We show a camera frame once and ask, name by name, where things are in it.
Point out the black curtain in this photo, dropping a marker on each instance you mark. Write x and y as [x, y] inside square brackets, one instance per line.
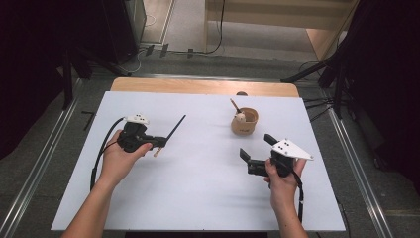
[389, 82]
[26, 66]

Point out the small cream animal figure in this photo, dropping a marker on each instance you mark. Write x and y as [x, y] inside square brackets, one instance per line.
[240, 117]

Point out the black tape piece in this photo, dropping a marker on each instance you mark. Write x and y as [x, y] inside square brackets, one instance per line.
[189, 53]
[164, 49]
[150, 49]

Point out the wooden table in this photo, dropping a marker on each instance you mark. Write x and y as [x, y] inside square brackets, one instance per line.
[198, 86]

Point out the person's left hand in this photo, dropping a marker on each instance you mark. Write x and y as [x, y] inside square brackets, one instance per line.
[119, 163]

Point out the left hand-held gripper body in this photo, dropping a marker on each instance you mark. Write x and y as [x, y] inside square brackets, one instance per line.
[135, 137]

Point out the wooden chopstick holder cup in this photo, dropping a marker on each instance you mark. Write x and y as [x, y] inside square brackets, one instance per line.
[244, 128]

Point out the black metal stand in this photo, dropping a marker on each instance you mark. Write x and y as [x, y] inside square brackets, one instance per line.
[338, 95]

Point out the light wooden furniture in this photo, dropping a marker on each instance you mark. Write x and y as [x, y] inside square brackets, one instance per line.
[280, 13]

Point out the white table board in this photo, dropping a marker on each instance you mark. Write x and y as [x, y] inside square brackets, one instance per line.
[198, 185]

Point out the black cabinet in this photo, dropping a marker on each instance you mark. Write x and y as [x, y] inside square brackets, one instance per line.
[122, 29]

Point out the aluminium floor rail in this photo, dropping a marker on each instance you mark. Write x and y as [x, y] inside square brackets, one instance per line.
[355, 158]
[39, 165]

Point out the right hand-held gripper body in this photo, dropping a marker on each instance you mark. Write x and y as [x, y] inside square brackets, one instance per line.
[290, 150]

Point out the person's right hand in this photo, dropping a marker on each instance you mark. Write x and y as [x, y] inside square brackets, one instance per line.
[284, 188]

